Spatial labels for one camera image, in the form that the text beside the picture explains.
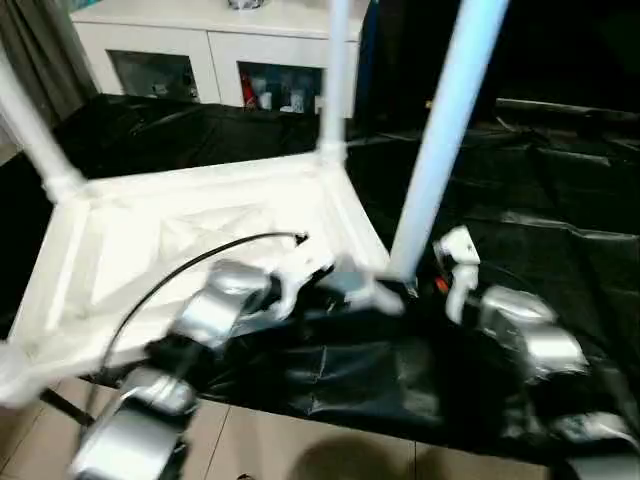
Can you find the grey brown curtain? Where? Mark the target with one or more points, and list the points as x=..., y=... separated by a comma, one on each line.
x=40, y=55

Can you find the dark ornament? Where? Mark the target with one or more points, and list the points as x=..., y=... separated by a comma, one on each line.
x=245, y=3

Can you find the red bottle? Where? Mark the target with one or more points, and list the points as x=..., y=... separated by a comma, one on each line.
x=247, y=90

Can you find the dark metal bar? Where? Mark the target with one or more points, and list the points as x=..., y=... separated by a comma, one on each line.
x=575, y=110

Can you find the white plastic table top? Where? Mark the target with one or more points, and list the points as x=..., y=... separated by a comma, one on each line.
x=150, y=225

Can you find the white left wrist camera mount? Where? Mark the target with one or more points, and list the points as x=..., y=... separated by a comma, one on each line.
x=300, y=270

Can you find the white sideboard cabinet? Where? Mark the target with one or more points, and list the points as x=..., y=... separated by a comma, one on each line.
x=175, y=30

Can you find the black mat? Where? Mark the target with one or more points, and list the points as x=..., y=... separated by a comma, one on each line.
x=525, y=200

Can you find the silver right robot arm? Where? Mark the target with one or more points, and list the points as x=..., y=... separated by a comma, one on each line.
x=525, y=325

